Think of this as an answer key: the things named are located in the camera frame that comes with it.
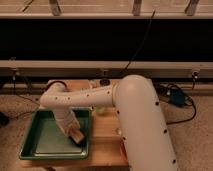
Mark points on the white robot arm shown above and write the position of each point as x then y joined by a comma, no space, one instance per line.
144,131

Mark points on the dark metal cup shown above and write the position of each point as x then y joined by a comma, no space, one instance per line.
104,81

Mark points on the green apple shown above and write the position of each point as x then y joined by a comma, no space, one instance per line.
100,111

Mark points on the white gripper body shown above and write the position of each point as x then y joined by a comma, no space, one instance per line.
66,120

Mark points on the dark red bowl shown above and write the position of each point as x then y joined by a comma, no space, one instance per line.
54,82

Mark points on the black power adapter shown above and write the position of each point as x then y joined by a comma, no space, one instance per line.
177,98

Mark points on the wooden cutting board table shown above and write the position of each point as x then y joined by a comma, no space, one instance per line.
105,146

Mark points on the wooden block eraser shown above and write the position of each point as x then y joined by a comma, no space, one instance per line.
77,136

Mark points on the green plastic tray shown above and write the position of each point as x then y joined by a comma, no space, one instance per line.
45,141

